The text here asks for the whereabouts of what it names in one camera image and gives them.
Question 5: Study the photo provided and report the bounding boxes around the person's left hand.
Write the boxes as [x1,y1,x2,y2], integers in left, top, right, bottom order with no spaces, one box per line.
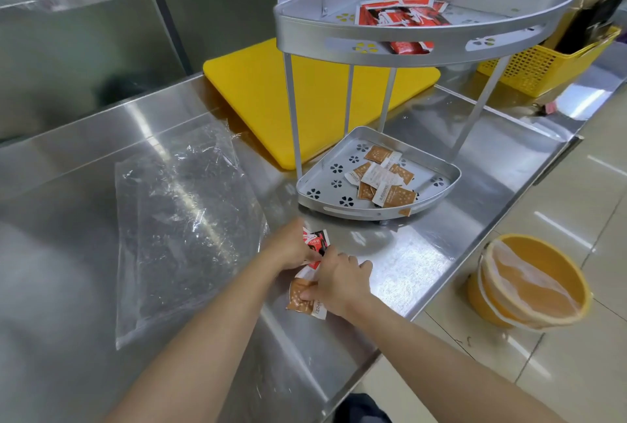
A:
[266,218,322,272]

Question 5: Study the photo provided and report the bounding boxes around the person's right hand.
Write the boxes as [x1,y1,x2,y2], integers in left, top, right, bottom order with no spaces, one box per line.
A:
[299,245,374,319]

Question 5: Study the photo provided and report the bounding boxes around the brown sugar packets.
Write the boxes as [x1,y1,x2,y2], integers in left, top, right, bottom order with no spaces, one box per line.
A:
[344,144,419,219]

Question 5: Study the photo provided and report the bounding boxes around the grey two-tier corner rack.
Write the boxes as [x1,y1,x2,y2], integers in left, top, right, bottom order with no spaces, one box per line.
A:
[272,0,577,223]

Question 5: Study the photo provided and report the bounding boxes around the red sauce packets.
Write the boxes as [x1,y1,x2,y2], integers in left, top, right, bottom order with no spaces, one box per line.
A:
[357,0,451,56]

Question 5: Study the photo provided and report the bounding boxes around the person's right forearm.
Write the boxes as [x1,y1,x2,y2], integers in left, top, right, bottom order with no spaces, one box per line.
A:
[342,292,569,423]

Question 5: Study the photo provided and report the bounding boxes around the person's left forearm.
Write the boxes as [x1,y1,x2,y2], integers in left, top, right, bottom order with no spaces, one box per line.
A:
[105,246,304,423]

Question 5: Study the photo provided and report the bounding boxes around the person's dark trousers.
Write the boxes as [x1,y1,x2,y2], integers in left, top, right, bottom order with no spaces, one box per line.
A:
[332,392,393,423]

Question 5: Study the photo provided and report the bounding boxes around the yellow cutting board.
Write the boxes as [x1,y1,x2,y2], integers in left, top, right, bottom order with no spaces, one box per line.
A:
[202,37,442,172]

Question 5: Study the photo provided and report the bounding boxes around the yellow bucket with liner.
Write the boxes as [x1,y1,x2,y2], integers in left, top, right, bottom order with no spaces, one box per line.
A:
[466,233,594,331]

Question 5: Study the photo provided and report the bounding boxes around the yellow plastic basket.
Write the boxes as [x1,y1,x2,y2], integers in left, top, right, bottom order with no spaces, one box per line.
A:
[477,25,622,99]

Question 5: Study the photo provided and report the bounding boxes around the black condiment holder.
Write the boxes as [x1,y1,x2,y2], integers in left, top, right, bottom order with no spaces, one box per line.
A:
[553,0,627,54]

